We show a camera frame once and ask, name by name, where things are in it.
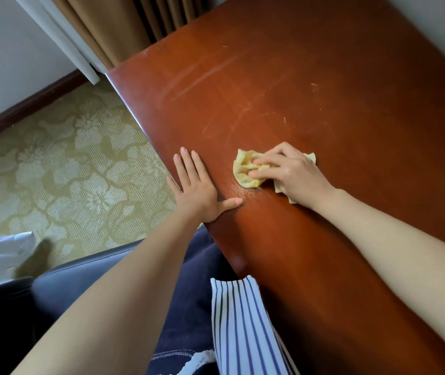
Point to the person's left middle finger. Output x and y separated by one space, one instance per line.
188 164

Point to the white sheer curtain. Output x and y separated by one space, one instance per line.
60 37

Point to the person's right forearm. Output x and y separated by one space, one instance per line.
398 261

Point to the blue striped white shirt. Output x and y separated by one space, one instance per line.
242 331

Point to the person's right middle finger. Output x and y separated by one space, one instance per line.
268 160

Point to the dark blue jeans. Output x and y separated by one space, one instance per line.
191 300

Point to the black leather chair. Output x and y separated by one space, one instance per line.
62 285

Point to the dark wooden baseboard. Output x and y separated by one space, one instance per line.
23 109

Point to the person's left hand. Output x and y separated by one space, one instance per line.
199 199

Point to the person's right hand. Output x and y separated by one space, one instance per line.
298 175

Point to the person's left forearm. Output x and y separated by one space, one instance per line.
124 296

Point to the yellow cleaning cloth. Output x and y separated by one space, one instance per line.
243 171

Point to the person's left little finger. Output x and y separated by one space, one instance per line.
173 186

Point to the person's left thumb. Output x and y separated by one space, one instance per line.
230 204

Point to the brown curtain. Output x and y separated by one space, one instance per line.
121 23

